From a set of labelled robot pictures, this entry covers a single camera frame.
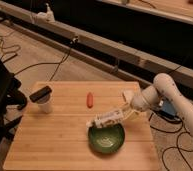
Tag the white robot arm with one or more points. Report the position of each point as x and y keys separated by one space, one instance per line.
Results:
x=163 y=87

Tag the white cup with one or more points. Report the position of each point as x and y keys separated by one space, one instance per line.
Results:
x=45 y=104

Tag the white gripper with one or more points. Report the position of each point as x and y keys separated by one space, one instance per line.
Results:
x=141 y=101

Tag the blue box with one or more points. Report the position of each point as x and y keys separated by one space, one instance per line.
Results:
x=167 y=109

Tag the orange sausage toy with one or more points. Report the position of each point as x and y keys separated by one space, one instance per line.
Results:
x=89 y=100

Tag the white bottle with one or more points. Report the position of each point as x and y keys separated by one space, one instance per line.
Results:
x=106 y=119

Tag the green ceramic bowl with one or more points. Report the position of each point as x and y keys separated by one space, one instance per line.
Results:
x=106 y=140

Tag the black chair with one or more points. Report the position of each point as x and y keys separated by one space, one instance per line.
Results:
x=9 y=95

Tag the white card on table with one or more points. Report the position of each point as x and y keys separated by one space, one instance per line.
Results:
x=128 y=95

